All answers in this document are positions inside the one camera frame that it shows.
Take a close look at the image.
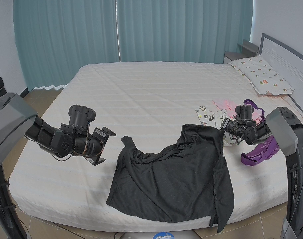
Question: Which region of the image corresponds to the pink garment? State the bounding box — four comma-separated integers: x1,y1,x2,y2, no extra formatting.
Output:
212,98,265,122

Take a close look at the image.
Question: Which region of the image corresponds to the blue-green curtain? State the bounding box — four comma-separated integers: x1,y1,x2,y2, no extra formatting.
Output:
13,0,121,89
116,0,253,64

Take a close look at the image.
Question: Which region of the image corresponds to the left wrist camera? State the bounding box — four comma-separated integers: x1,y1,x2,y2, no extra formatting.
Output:
93,127,109,140

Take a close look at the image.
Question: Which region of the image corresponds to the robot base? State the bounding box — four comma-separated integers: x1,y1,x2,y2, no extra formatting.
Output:
127,229,202,239

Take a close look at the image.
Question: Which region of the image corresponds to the white printed pyjama top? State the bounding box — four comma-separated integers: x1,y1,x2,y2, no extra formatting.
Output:
196,105,241,148

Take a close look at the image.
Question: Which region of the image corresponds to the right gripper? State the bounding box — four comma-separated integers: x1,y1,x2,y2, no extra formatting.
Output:
222,123,239,137

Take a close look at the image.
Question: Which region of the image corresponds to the black T-shirt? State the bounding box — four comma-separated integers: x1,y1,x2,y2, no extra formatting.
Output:
106,124,235,234

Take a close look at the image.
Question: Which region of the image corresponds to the purple garment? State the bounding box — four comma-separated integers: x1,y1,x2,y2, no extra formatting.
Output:
241,99,281,167

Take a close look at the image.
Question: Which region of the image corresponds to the grey bedside table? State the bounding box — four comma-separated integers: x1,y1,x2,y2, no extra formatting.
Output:
224,39,259,64

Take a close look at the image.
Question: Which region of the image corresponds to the bed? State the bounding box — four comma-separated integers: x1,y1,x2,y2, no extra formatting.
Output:
9,33,303,234

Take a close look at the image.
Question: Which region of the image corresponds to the white printed pillow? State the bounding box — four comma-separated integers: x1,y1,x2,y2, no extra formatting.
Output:
227,55,295,96

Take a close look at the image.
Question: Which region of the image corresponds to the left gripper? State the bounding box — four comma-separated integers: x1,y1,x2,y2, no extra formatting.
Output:
75,126,117,167

